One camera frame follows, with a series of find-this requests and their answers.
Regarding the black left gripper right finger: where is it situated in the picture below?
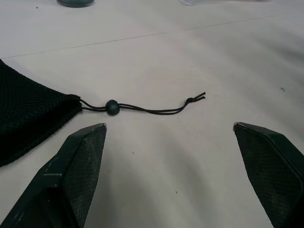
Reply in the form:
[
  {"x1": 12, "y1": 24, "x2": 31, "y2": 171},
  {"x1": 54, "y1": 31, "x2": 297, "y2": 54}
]
[{"x1": 233, "y1": 122, "x2": 304, "y2": 228}]

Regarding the black mesh drawstring bag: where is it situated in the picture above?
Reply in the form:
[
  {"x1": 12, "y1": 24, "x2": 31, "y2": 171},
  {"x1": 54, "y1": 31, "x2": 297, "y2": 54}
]
[{"x1": 0, "y1": 58, "x2": 207, "y2": 168}]

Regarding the clear plastic object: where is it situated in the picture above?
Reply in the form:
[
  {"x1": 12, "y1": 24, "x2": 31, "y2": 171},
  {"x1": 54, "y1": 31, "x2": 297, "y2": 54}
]
[{"x1": 178, "y1": 0, "x2": 205, "y2": 6}]

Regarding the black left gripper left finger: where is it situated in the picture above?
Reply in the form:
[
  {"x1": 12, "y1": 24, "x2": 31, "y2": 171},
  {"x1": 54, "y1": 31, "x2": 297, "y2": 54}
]
[{"x1": 0, "y1": 123, "x2": 107, "y2": 228}]

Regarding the dark green round container base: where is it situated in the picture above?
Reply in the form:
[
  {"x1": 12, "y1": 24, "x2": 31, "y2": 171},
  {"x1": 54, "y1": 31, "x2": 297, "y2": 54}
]
[{"x1": 56, "y1": 0, "x2": 95, "y2": 7}]

